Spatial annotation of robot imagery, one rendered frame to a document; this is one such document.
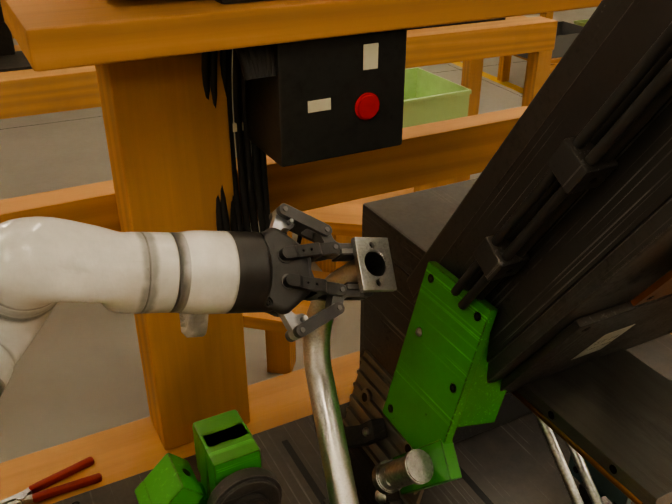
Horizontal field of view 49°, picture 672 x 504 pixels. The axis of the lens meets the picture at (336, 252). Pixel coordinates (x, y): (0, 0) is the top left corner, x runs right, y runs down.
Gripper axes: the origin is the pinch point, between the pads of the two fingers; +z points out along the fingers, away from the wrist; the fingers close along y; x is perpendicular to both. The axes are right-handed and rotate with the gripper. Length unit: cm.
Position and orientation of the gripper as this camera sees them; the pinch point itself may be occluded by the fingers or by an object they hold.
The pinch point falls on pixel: (355, 271)
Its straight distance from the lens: 74.3
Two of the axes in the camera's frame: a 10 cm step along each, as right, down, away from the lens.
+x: -4.9, 3.1, 8.2
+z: 8.6, 0.1, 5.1
